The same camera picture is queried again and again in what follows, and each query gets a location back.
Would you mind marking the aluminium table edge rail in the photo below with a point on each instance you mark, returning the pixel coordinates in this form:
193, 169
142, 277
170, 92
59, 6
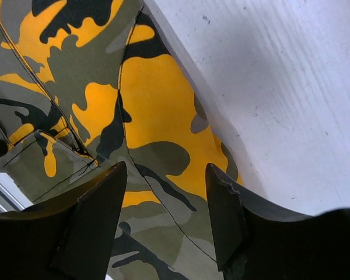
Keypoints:
11, 198

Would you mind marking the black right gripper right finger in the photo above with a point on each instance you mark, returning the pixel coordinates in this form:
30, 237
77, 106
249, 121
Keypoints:
255, 238

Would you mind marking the camouflage yellow green trousers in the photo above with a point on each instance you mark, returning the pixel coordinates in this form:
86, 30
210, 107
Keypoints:
87, 84

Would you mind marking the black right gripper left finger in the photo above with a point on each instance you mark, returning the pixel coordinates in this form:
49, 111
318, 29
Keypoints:
67, 237

